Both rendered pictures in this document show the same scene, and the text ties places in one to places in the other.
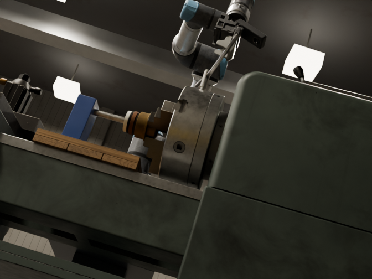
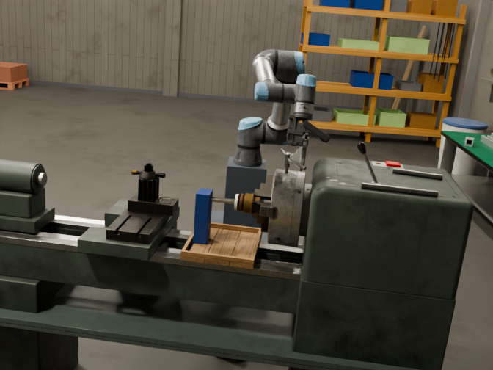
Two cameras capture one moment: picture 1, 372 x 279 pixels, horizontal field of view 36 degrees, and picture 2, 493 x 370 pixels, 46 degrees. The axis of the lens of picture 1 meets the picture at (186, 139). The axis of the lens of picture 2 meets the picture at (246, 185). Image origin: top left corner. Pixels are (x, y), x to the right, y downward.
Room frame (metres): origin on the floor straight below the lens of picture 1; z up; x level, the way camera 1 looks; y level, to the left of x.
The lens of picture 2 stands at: (-0.69, 0.17, 1.88)
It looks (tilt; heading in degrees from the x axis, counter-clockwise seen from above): 17 degrees down; 0
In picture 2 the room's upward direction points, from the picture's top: 5 degrees clockwise
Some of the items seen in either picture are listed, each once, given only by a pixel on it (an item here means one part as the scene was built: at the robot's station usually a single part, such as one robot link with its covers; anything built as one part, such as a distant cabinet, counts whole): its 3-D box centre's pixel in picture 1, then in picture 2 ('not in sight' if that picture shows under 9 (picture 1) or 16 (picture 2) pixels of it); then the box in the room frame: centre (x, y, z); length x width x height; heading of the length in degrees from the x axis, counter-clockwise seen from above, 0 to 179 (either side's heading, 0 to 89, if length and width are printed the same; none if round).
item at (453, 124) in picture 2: not in sight; (460, 147); (6.63, -2.58, 0.34); 0.58 x 0.55 x 0.68; 0
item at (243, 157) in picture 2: (136, 168); (248, 153); (2.21, 0.16, 1.15); 0.15 x 0.15 x 0.10
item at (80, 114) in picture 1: (76, 132); (202, 216); (1.64, 0.33, 1.00); 0.08 x 0.06 x 0.23; 174
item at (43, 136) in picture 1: (93, 172); (224, 243); (1.63, 0.23, 0.88); 0.36 x 0.30 x 0.04; 174
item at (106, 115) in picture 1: (110, 116); (223, 200); (1.64, 0.25, 1.08); 0.13 x 0.07 x 0.07; 84
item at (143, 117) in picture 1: (143, 125); (249, 203); (1.62, 0.14, 1.08); 0.09 x 0.09 x 0.09; 84
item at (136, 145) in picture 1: (146, 144); (251, 131); (2.21, 0.15, 1.27); 0.13 x 0.12 x 0.14; 95
